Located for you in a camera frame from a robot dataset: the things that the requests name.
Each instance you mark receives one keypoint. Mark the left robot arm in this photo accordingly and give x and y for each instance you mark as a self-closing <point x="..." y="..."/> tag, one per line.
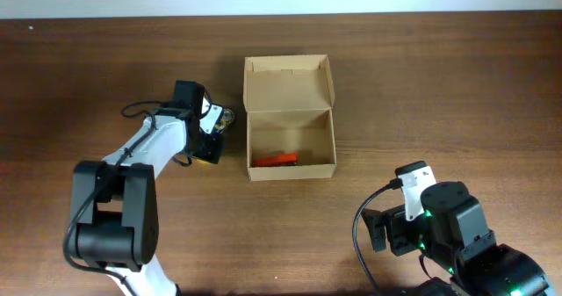
<point x="113" y="228"/>

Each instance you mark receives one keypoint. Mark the yellow correction tape dispenser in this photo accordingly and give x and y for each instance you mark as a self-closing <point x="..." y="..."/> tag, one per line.
<point x="226" y="120"/>

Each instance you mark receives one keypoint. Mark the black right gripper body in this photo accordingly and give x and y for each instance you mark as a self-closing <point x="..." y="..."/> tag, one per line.
<point x="392" y="230"/>

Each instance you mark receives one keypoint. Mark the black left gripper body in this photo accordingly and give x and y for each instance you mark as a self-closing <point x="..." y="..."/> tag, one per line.
<point x="210" y="148"/>

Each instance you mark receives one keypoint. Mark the orange highlighter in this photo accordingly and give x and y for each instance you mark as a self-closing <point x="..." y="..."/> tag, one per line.
<point x="278" y="160"/>

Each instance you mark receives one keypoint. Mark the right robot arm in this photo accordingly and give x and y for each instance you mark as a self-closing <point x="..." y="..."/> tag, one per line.
<point x="452" y="232"/>

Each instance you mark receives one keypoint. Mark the brown cardboard box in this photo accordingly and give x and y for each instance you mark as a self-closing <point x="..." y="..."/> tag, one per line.
<point x="289" y="102"/>

